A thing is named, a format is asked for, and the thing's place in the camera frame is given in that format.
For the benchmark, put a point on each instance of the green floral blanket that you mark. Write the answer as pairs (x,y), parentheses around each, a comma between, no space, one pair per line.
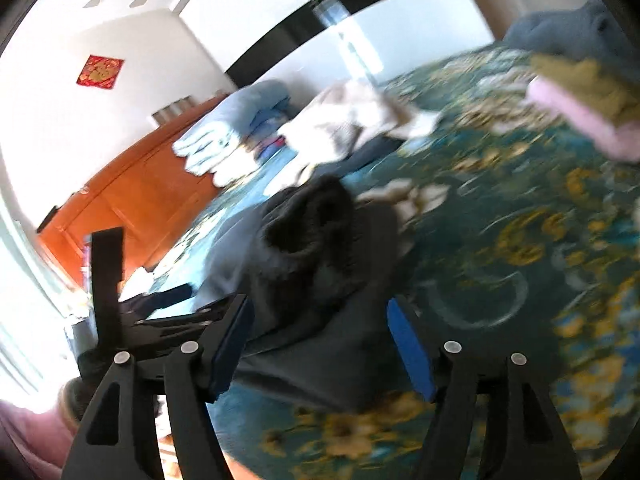
(500,285)

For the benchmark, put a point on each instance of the light blue folded quilt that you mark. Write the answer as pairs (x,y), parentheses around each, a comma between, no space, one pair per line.
(225,125)

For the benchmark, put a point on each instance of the wooden headboard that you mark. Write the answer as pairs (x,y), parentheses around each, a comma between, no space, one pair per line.
(125,200)

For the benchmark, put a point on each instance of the white and black wardrobe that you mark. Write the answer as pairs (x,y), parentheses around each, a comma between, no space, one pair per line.
(425,35)

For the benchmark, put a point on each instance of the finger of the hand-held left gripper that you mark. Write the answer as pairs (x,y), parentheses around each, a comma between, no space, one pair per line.
(106,280)
(167,297)

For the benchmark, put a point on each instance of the grey folded garment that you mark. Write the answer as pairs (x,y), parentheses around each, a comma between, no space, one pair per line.
(565,30)

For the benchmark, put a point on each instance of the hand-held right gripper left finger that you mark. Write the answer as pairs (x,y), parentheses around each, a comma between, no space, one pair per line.
(232,345)

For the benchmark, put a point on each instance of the dark grey pants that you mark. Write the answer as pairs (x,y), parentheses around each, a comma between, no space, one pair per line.
(320,260)

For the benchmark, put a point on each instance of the wall switch panel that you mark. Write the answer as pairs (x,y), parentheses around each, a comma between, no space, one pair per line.
(172,110)

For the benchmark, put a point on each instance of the beige fluffy sweater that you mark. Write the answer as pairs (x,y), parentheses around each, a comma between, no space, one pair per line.
(340,120)

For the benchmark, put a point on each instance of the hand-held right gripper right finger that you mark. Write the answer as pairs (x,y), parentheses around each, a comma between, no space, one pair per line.
(410,350)

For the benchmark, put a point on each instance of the cream folded blanket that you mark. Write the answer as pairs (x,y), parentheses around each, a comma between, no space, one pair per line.
(232,172)

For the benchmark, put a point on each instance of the pink folded garment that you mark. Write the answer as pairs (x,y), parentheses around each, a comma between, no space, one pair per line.
(575,115)

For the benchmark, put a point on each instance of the red wall decoration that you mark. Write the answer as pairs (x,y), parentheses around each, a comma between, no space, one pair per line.
(100,71)

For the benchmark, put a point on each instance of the mustard folded garment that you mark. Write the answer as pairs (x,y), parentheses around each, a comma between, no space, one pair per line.
(585,87)

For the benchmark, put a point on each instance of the person's left forearm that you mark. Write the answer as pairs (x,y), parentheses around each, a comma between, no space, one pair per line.
(30,445)

